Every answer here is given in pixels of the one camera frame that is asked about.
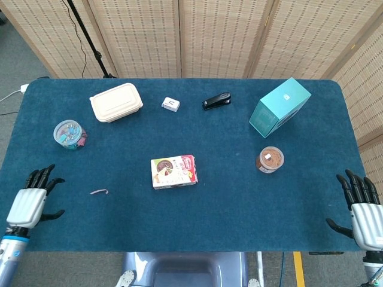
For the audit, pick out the beige lidded food container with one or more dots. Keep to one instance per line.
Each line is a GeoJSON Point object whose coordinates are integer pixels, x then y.
{"type": "Point", "coordinates": [115, 102]}

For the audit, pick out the small white cardboard box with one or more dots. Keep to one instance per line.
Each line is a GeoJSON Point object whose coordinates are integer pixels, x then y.
{"type": "Point", "coordinates": [170, 104]}

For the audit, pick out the black tripod stand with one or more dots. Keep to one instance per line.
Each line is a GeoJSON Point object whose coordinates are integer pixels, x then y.
{"type": "Point", "coordinates": [89, 42]}

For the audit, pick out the blue-grey robot torso base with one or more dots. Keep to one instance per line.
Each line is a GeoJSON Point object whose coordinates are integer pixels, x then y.
{"type": "Point", "coordinates": [185, 269]}

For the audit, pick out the black stapler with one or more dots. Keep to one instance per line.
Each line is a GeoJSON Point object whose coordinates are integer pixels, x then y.
{"type": "Point", "coordinates": [216, 100]}

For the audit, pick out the bamboo folding screen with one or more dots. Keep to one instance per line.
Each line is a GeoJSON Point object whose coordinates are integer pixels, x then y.
{"type": "Point", "coordinates": [215, 36]}

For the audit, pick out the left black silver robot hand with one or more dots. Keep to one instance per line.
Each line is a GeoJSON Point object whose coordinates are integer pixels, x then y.
{"type": "Point", "coordinates": [27, 206]}

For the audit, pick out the clear jar of rubber bands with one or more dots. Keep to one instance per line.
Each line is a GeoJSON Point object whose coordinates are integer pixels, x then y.
{"type": "Point", "coordinates": [270, 160]}

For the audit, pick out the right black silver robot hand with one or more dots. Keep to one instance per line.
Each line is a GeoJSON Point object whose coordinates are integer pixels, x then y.
{"type": "Point", "coordinates": [366, 221]}

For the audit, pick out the clear jar of binder clips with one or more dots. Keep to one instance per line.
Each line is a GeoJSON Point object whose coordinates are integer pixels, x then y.
{"type": "Point", "coordinates": [69, 134]}

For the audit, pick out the white perforated metal bracket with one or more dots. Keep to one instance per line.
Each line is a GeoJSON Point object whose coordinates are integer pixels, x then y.
{"type": "Point", "coordinates": [253, 283]}
{"type": "Point", "coordinates": [125, 278]}

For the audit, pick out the large teal product box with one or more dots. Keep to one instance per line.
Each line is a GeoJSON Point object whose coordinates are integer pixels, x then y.
{"type": "Point", "coordinates": [278, 107]}

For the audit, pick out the yellow floor tape strip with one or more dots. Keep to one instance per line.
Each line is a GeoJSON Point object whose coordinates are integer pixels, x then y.
{"type": "Point", "coordinates": [298, 269]}

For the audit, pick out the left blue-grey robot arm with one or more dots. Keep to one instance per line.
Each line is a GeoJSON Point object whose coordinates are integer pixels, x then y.
{"type": "Point", "coordinates": [10, 257]}

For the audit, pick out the white power plug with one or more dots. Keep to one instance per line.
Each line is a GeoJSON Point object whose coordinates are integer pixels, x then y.
{"type": "Point", "coordinates": [24, 87]}

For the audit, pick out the blue table mat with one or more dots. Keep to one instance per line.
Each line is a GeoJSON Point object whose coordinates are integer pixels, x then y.
{"type": "Point", "coordinates": [191, 218]}

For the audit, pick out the colourful snack box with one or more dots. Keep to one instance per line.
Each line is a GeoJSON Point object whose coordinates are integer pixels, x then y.
{"type": "Point", "coordinates": [173, 173]}

